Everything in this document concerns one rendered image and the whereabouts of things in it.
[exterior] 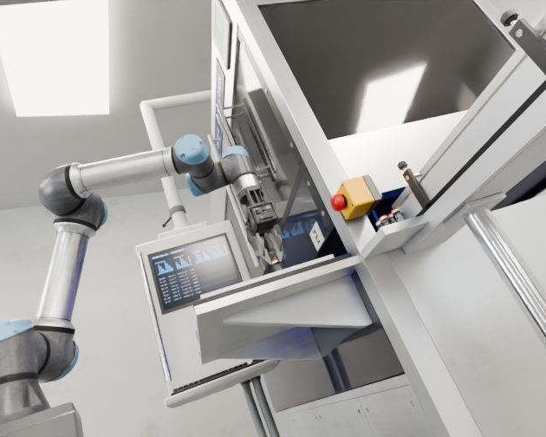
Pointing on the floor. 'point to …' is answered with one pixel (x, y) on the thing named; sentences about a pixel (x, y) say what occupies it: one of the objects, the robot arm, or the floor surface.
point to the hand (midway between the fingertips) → (273, 259)
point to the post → (360, 238)
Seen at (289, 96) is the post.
